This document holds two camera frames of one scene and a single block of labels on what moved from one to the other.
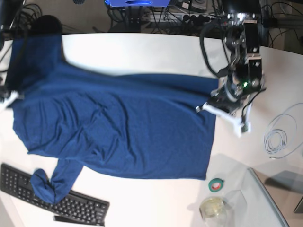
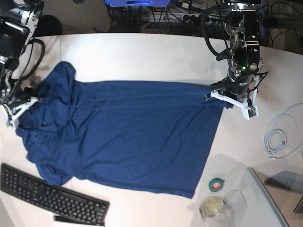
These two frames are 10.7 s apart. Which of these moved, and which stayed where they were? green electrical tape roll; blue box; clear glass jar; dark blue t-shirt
Moved: dark blue t-shirt
Stayed: green electrical tape roll; clear glass jar; blue box
